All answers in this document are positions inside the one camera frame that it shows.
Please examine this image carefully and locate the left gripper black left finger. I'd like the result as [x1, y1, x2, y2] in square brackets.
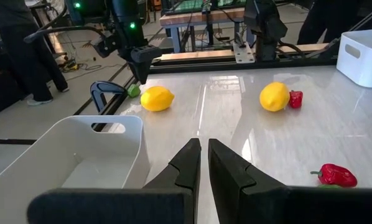
[26, 138, 202, 224]

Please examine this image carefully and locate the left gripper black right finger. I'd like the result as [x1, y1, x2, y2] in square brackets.
[208, 138, 372, 224]

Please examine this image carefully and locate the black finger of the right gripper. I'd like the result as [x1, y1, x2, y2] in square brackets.
[131, 60, 153, 86]

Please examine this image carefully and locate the yellow toy lemon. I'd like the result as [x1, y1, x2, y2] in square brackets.
[140, 85, 175, 113]
[259, 81, 291, 113]

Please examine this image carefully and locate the red toy pepper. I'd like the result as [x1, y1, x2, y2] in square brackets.
[289, 90, 304, 110]
[310, 163, 358, 189]

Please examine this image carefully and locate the blue-black table clamp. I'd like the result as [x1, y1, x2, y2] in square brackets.
[90, 81, 127, 113]

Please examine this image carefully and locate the blue-legged workbench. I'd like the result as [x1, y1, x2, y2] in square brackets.
[159, 6, 248, 54]

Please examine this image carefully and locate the green cutting mat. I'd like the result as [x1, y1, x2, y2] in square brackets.
[173, 0, 248, 12]

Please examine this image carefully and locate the white plastic basket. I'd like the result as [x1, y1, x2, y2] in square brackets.
[0, 114, 152, 224]
[336, 27, 372, 88]

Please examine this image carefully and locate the silver mounting plate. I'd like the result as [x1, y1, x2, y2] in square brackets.
[231, 41, 256, 65]

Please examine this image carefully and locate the person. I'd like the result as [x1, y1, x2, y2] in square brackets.
[297, 0, 366, 45]
[0, 0, 70, 107]

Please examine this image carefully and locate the black equipment case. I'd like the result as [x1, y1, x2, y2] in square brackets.
[0, 70, 27, 119]

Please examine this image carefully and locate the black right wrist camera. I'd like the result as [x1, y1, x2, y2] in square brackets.
[91, 30, 122, 59]

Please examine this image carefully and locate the floor cable bundle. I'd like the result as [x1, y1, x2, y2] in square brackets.
[60, 60, 124, 75]

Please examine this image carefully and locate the black right camera cable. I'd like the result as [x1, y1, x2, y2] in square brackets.
[23, 26, 108, 44]

